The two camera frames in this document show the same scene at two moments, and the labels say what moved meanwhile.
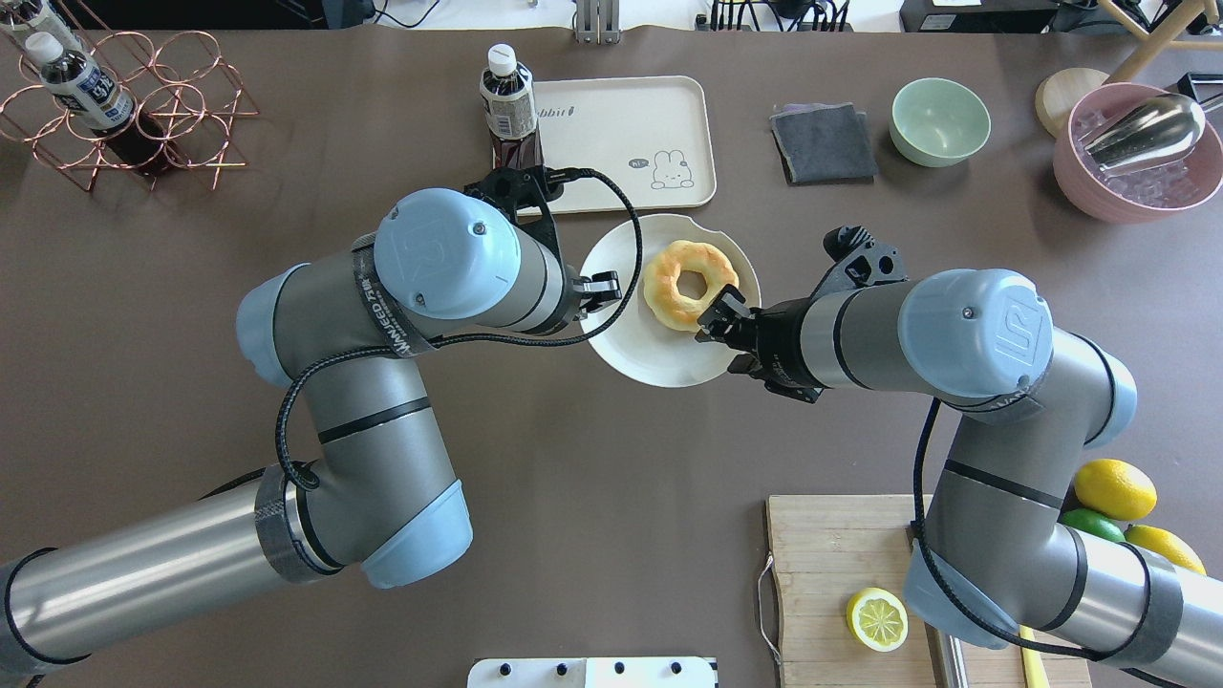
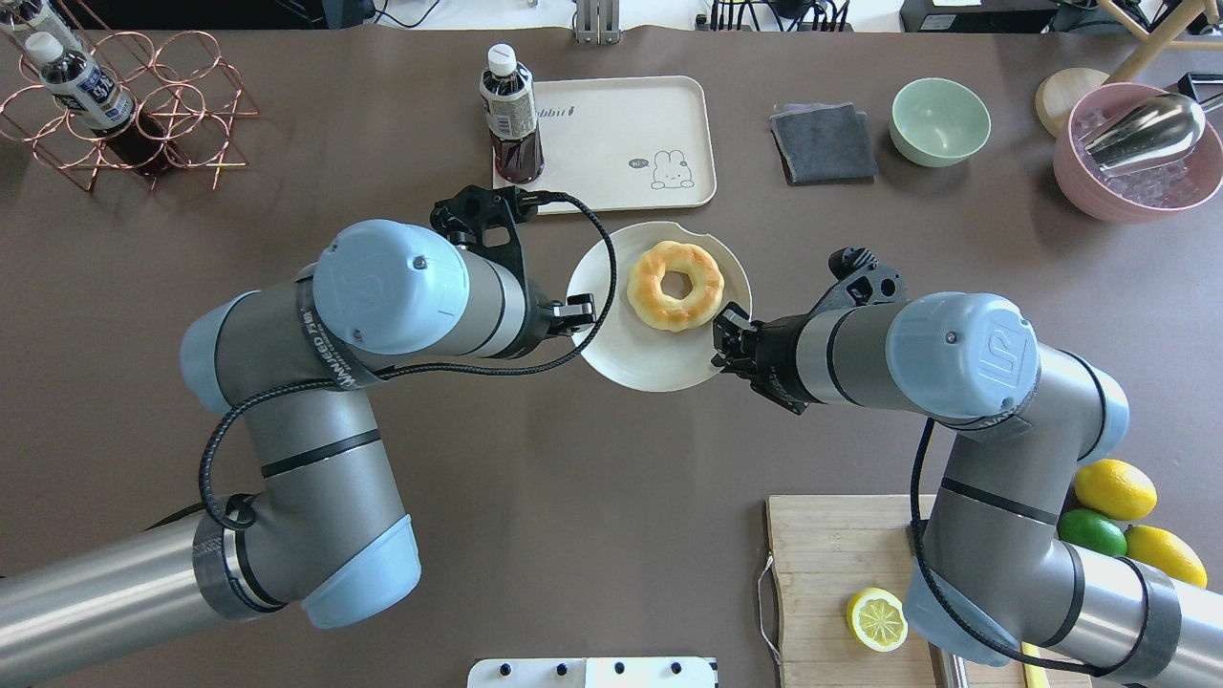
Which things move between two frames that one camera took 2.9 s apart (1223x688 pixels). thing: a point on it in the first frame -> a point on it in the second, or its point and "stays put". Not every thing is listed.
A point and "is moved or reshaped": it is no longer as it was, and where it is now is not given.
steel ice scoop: [1159, 129] stays put
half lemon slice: [877, 618] stays put
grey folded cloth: [826, 143] stays put
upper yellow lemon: [1115, 489] stays put
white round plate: [615, 249] is moved or reshaped
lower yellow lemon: [1167, 545] stays put
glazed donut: [661, 280] is moved or reshaped
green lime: [1093, 523] stays put
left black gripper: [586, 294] -> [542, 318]
